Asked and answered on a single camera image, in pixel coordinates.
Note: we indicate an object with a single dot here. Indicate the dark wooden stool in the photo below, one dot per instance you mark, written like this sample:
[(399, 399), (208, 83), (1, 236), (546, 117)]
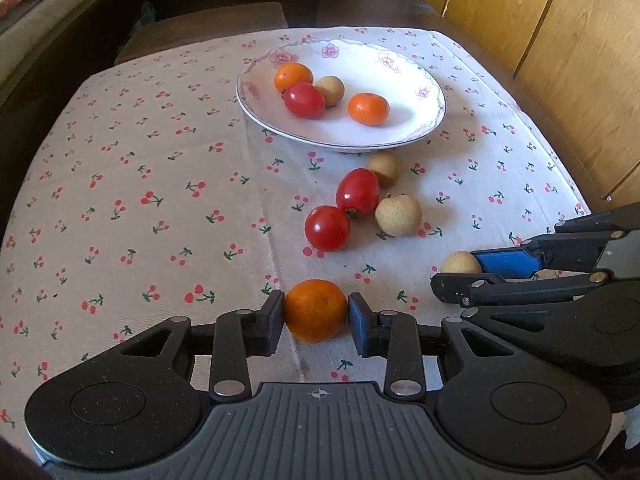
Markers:
[(200, 27)]

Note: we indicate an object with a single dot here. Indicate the tan longan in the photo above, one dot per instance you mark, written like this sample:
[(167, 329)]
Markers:
[(384, 167), (398, 215), (330, 90), (460, 262)]

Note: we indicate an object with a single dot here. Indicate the round red cherry tomato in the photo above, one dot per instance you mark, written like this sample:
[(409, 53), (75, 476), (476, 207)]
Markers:
[(304, 100), (327, 227)]

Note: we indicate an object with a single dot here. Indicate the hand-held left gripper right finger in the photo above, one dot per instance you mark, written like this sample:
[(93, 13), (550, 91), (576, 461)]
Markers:
[(359, 322)]

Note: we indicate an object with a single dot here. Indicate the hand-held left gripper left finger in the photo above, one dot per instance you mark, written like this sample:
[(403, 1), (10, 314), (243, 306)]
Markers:
[(272, 322)]

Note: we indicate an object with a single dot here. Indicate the bed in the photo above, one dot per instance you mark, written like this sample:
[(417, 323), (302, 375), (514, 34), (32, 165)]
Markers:
[(40, 35)]

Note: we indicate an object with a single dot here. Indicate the cherry print tablecloth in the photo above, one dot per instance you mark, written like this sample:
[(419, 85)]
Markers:
[(150, 160)]

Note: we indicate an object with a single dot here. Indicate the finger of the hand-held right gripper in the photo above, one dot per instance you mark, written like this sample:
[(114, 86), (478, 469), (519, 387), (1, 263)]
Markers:
[(525, 290), (505, 262)]

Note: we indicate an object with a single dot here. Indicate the teal plastic bag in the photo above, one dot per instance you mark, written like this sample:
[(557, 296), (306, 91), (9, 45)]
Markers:
[(144, 14)]

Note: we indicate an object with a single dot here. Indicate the orange mandarin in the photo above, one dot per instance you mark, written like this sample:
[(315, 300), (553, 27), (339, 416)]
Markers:
[(293, 76), (315, 317), (368, 108)]

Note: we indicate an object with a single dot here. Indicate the oval red tomato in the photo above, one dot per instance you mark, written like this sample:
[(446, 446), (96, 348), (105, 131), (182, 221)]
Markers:
[(357, 192)]

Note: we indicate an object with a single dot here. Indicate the white floral bowl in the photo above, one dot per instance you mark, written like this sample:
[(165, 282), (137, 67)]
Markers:
[(410, 110)]

